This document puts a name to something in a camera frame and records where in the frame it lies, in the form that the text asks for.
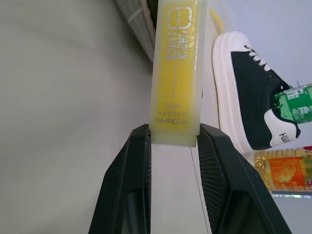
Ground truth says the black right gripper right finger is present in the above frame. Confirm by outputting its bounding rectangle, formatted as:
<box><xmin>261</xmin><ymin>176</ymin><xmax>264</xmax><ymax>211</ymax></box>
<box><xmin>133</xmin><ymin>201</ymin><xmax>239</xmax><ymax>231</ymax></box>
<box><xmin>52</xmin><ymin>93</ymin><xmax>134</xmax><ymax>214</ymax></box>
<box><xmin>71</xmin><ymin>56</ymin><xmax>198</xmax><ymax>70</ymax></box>
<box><xmin>196</xmin><ymin>123</ymin><xmax>294</xmax><ymax>234</ymax></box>

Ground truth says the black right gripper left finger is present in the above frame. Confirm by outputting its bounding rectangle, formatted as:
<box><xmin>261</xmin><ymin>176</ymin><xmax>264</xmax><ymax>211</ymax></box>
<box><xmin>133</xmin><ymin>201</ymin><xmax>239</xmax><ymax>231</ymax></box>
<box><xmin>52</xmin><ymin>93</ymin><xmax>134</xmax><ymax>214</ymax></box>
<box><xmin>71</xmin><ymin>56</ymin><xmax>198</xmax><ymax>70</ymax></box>
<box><xmin>89</xmin><ymin>123</ymin><xmax>152</xmax><ymax>234</ymax></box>

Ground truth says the yellow oil bottle orange label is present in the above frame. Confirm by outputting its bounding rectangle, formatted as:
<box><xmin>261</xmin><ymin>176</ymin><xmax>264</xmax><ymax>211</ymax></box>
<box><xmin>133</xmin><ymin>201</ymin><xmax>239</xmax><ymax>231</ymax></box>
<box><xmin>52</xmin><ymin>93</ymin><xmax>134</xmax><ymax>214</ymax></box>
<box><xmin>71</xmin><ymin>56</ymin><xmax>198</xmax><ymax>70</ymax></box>
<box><xmin>253</xmin><ymin>145</ymin><xmax>312</xmax><ymax>194</ymax></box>

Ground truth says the black and white sneaker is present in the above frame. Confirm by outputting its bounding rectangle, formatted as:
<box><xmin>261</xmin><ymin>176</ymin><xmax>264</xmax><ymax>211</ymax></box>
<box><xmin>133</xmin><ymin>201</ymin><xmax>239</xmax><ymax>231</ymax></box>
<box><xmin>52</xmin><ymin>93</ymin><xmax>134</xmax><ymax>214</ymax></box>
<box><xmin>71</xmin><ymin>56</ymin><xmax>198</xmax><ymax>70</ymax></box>
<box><xmin>211</xmin><ymin>32</ymin><xmax>301</xmax><ymax>155</ymax></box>

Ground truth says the green plastic bottle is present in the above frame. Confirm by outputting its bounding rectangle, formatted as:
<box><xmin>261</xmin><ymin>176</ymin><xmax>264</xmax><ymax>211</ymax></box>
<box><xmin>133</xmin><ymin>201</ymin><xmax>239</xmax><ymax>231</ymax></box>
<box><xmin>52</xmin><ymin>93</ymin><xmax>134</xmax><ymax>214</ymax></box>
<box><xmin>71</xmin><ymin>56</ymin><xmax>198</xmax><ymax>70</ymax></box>
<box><xmin>273</xmin><ymin>81</ymin><xmax>312</xmax><ymax>126</ymax></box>

